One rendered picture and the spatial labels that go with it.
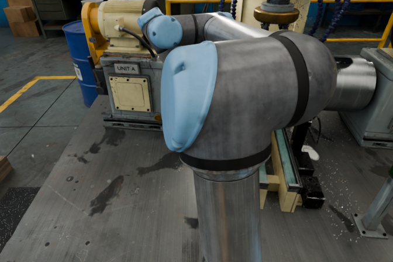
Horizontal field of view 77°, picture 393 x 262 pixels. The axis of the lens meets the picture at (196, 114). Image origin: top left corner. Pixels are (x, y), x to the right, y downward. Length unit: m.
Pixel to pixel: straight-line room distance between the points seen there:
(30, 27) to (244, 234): 6.30
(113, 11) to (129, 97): 0.36
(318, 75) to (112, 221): 0.78
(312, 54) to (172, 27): 0.38
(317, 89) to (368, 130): 1.01
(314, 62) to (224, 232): 0.22
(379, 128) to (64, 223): 1.27
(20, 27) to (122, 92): 5.49
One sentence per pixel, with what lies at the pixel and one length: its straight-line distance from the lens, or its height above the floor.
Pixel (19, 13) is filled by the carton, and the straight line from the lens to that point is 6.41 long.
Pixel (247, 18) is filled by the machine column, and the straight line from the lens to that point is 1.32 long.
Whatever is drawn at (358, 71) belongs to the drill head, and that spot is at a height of 1.14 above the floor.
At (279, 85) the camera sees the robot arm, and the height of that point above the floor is 1.42.
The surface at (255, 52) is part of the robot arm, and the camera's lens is 0.27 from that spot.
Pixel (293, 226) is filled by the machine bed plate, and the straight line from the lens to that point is 0.92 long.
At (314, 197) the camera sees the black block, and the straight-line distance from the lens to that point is 0.94.
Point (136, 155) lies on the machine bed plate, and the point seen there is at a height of 0.80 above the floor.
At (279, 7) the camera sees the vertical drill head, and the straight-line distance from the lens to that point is 1.07.
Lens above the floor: 1.54
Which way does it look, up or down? 34 degrees down
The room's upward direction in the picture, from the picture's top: straight up
